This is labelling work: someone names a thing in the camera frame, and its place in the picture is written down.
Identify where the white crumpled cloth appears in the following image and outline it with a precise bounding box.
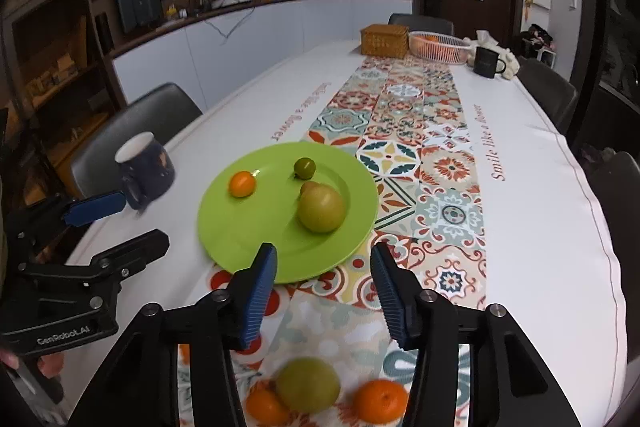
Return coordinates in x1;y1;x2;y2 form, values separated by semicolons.
462;29;521;80

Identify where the yellow-green pear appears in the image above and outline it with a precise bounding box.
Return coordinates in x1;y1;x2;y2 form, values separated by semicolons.
298;180;347;234

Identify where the round green apple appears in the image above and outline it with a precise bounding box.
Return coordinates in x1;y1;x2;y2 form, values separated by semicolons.
276;357;342;413

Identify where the wicker basket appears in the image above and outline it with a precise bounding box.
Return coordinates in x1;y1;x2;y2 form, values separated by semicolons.
360;24;411;58

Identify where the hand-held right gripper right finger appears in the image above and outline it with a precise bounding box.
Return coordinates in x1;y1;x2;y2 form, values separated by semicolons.
370;242;583;427

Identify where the person's left hand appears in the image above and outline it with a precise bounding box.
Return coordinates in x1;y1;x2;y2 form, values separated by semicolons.
0;349;66;379

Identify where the wooden shelf unit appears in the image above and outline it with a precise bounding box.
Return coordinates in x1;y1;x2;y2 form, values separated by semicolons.
0;4;126;208

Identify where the white kitchen counter cabinet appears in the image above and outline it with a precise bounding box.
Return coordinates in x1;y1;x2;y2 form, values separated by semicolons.
110;0;416;118

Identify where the patterned table runner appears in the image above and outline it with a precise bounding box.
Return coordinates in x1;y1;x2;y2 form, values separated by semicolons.
177;54;488;427

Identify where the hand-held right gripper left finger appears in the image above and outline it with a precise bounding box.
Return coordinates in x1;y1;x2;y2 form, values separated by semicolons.
67;243;278;427

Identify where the small orange tangerine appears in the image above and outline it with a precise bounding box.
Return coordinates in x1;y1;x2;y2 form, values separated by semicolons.
229;170;257;198

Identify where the grey chair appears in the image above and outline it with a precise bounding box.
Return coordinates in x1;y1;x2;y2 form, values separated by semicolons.
582;149;640;308
515;56;578;135
70;83;203;202
388;13;455;36

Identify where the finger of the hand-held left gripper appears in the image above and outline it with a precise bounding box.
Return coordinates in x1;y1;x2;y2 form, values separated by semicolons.
20;228;171;293
7;189;128;239

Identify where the dark blue mug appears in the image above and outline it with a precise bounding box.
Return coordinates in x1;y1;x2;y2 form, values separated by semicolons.
115;132;177;212

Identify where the dark bag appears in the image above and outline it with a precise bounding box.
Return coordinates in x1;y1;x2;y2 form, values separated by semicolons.
517;24;556;58

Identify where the black mug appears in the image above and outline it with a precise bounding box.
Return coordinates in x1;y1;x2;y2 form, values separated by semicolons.
474;46;507;78

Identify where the green plate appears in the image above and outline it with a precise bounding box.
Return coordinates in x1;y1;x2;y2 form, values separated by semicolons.
196;143;379;285

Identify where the small green tangerine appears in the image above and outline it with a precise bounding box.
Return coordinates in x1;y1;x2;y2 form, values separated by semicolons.
293;157;317;180

